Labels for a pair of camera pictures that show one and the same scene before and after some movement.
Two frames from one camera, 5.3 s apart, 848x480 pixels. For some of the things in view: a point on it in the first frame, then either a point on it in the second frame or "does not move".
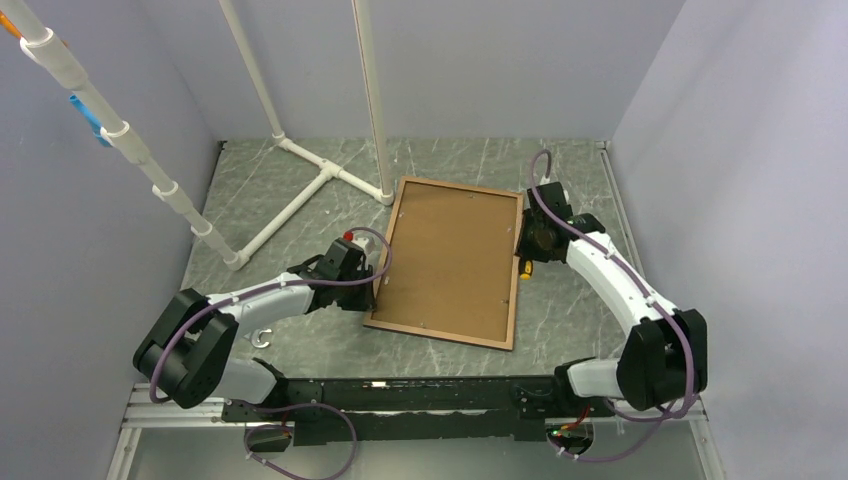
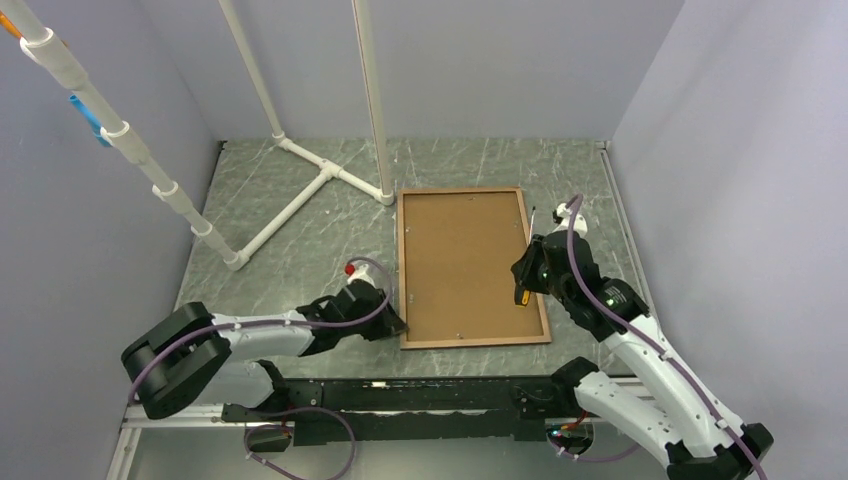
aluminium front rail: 143,412 does not move
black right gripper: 525,249 -> 524,268
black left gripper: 364,302 -> 389,323
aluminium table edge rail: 611,163 does not move
